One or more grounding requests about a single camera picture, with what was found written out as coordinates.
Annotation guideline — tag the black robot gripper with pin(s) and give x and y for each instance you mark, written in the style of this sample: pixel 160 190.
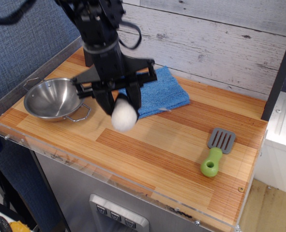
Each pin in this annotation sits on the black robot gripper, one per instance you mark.
pixel 114 70

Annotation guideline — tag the white plush egg black band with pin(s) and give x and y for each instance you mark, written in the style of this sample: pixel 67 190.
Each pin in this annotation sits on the white plush egg black band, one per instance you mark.
pixel 124 115

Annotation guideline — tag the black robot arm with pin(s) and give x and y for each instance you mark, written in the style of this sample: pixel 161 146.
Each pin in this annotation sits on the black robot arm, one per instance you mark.
pixel 97 22

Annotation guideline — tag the blue folded cloth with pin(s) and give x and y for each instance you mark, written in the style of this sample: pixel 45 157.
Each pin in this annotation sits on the blue folded cloth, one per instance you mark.
pixel 163 94

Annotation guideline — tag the silver dispenser button panel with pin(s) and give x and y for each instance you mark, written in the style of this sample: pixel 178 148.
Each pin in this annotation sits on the silver dispenser button panel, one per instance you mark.
pixel 110 217

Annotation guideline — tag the clear acrylic front guard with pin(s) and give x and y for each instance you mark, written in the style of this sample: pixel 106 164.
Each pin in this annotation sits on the clear acrylic front guard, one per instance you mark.
pixel 146 171

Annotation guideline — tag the white ridged side cabinet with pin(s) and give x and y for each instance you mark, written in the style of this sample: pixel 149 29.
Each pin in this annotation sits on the white ridged side cabinet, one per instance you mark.
pixel 271 165

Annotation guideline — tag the dark grey left post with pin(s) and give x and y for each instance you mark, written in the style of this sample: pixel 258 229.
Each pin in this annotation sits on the dark grey left post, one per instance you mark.
pixel 88 58

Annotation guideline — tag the dark grey post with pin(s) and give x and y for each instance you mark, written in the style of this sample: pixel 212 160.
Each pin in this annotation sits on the dark grey post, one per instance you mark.
pixel 275 91
pixel 88 58

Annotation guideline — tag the stainless steel bowl with handles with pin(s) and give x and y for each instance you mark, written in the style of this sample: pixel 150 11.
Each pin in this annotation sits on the stainless steel bowl with handles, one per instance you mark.
pixel 55 100

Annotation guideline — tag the grey spatula green handle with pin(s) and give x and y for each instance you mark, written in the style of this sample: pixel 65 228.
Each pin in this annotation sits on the grey spatula green handle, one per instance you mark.
pixel 220 142

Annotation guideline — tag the dark grey right post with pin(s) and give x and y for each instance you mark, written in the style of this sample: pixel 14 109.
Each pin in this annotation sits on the dark grey right post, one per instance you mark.
pixel 275 91

